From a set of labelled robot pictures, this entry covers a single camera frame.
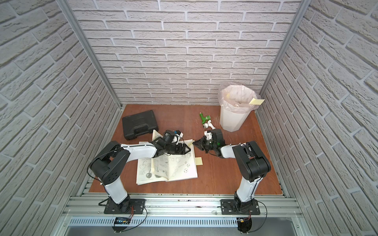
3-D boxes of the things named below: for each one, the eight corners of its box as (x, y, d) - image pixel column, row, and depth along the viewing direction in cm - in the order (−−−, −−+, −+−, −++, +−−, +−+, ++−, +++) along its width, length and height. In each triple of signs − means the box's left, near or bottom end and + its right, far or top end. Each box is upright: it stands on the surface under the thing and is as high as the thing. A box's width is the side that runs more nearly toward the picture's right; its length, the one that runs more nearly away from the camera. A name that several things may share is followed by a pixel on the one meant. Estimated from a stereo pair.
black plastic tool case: (127, 141, 100) (124, 137, 96) (124, 121, 111) (122, 117, 107) (159, 131, 106) (158, 126, 101) (154, 113, 117) (152, 108, 112)
